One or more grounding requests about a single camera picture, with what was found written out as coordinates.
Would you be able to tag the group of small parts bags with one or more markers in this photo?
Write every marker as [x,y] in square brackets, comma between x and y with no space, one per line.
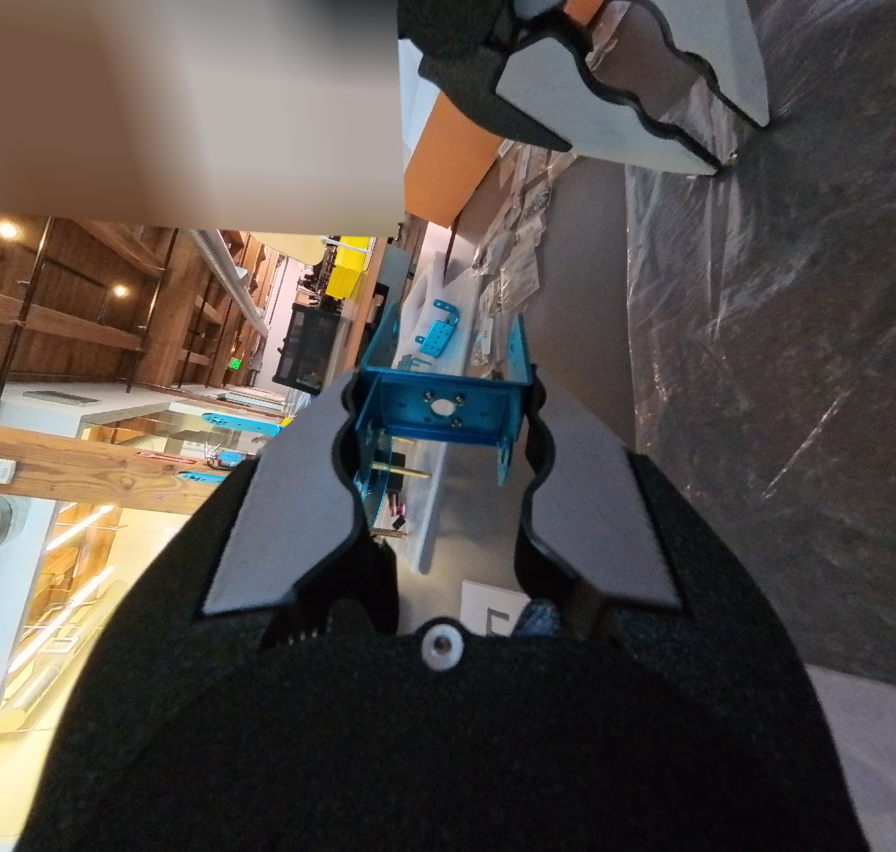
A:
[518,250]

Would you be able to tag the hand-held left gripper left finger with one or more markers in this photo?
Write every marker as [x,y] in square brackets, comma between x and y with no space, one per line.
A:
[280,516]

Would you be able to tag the yellow storage bin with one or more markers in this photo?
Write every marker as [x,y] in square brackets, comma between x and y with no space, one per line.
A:
[350,271]

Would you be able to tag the white ceiling duct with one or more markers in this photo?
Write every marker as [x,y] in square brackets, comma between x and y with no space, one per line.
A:
[224,271]

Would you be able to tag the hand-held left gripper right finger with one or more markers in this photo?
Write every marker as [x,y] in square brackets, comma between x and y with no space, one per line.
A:
[602,516]

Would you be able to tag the blue perforated bracket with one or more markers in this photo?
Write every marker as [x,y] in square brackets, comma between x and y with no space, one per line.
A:
[437,341]

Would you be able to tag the clear plastic bag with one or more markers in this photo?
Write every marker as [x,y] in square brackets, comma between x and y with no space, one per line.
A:
[770,306]

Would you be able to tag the black box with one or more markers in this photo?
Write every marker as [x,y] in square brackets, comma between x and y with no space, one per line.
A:
[308,348]

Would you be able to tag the white pillar with orange base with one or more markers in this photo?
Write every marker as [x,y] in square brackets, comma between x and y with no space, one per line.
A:
[448,166]

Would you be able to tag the assembly instruction booklet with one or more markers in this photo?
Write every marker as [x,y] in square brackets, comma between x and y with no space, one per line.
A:
[490,607]

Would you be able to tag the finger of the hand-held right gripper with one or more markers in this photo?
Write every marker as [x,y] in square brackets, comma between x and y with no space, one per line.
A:
[560,103]
[707,19]

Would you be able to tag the white glass booth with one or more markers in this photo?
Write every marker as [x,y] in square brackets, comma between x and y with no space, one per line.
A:
[70,404]

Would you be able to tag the short blue U bracket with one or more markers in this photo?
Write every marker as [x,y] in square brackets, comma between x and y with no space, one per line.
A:
[406,411]

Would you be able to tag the white foam board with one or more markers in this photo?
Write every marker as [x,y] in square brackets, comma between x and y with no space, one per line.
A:
[441,516]

